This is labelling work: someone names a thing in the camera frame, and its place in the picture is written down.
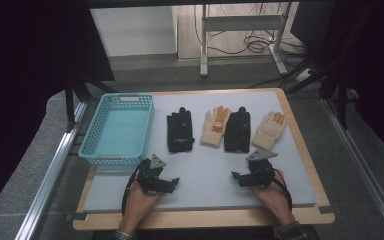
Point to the person's checked sleeve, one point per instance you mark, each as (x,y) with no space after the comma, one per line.
(292,231)
(124,235)

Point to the cream glove with orange fingers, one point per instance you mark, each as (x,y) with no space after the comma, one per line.
(267,131)
(211,133)

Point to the turquoise plastic basket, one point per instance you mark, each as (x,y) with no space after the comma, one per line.
(123,133)

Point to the person's left checked sleeve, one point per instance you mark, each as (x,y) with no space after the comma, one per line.
(124,235)

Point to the black glove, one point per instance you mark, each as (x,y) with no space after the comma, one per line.
(237,131)
(180,131)

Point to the person's right checked sleeve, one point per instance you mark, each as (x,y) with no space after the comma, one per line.
(292,231)

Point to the person's left hand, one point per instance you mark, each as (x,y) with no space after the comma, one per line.
(138,206)

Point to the person's right hand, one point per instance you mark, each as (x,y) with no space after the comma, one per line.
(276,200)

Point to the white metal desk frame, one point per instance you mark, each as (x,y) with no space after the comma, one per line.
(243,22)

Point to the dark curtain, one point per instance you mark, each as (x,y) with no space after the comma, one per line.
(23,66)
(380,66)

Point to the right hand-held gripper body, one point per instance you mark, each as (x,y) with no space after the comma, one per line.
(261,173)

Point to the white cabinet panel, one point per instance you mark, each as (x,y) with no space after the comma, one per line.
(133,30)

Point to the aluminium rail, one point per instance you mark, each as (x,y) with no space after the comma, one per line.
(46,180)
(363,166)

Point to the black metal stand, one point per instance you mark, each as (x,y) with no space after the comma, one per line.
(70,100)
(341,100)

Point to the white power strip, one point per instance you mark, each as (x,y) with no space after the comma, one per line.
(303,75)

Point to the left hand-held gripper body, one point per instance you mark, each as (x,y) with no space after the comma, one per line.
(150,176)

